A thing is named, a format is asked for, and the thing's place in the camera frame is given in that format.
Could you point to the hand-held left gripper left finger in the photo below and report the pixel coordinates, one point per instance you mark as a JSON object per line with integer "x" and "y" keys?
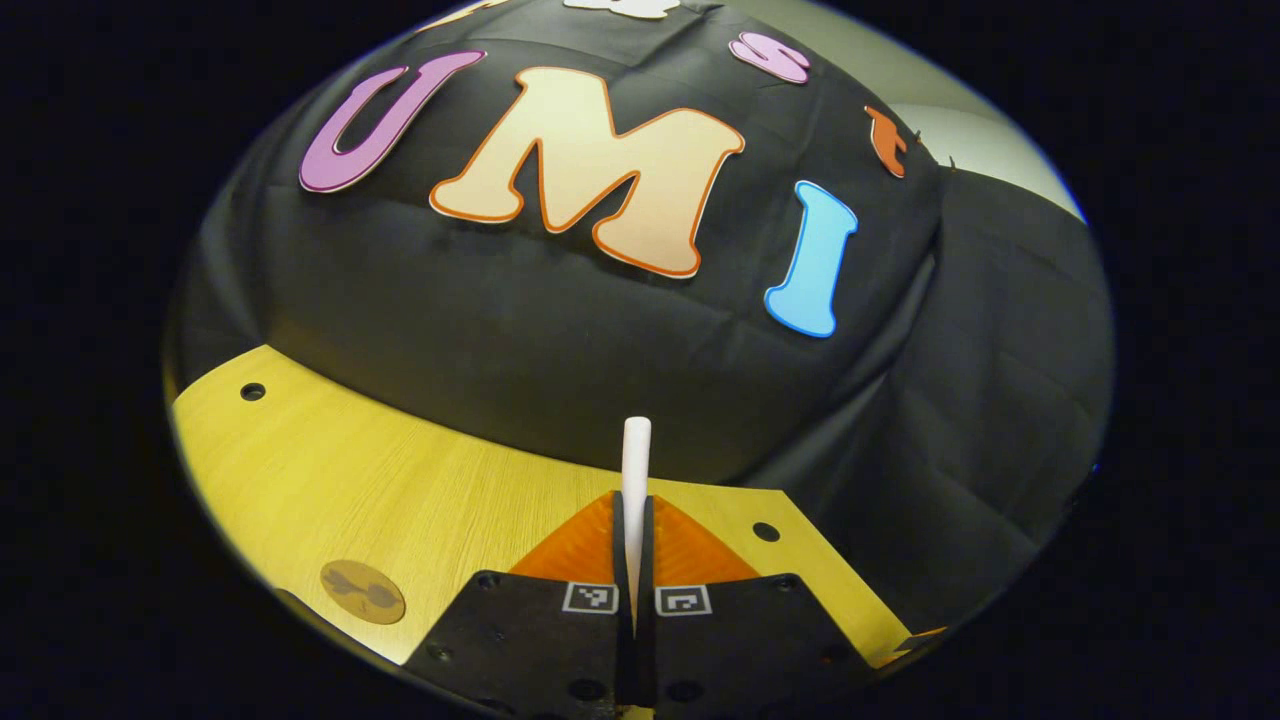
{"x": 620, "y": 570}

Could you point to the white toothbrush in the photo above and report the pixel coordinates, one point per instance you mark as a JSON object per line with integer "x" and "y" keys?
{"x": 636, "y": 470}

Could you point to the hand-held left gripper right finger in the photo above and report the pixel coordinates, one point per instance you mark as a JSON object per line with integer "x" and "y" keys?
{"x": 647, "y": 570}

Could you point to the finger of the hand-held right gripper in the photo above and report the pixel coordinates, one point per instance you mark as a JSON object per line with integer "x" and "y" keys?
{"x": 922, "y": 635}

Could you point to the black backdrop cloth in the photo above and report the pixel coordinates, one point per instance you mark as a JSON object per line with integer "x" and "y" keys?
{"x": 600, "y": 350}

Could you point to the round brown coaster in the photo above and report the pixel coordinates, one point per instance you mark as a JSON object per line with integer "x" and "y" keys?
{"x": 362, "y": 591}

